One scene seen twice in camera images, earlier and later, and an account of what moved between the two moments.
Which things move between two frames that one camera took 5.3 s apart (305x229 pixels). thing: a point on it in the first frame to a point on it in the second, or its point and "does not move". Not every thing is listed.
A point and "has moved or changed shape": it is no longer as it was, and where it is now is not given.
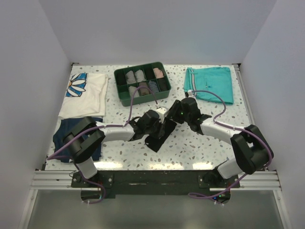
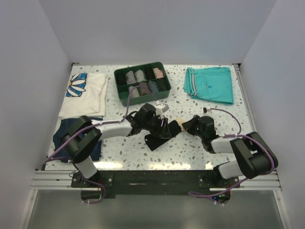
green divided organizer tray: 153,75 does not move
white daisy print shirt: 86,96 does not move
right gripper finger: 176,112 to 194,126
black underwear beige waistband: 155,144 has moved or changed shape
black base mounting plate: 124,184 does not move
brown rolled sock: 144,91 does not move
